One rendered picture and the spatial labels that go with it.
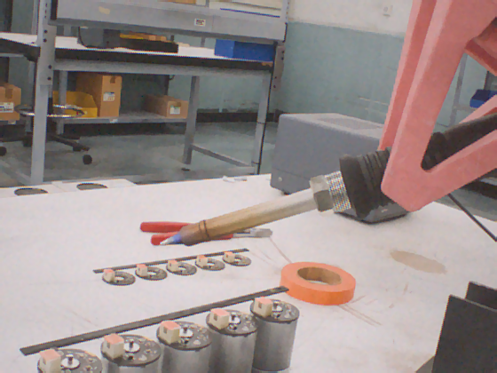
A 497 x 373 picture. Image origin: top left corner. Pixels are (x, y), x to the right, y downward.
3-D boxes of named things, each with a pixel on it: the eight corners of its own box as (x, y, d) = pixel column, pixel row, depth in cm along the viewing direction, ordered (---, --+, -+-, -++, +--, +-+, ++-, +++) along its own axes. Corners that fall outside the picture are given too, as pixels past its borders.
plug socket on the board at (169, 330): (184, 339, 28) (185, 326, 28) (168, 344, 28) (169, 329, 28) (173, 331, 29) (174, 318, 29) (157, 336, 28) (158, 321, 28)
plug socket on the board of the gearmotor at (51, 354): (67, 371, 25) (67, 355, 24) (46, 376, 24) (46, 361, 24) (57, 361, 25) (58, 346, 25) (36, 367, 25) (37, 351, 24)
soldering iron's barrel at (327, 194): (186, 263, 25) (353, 214, 24) (172, 225, 24) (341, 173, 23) (191, 249, 26) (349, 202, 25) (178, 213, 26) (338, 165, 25)
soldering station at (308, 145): (422, 215, 79) (438, 138, 77) (372, 229, 70) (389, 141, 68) (323, 183, 88) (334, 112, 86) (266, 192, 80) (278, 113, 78)
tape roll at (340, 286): (269, 274, 54) (271, 260, 54) (335, 274, 56) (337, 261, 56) (295, 305, 48) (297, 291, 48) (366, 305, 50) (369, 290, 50)
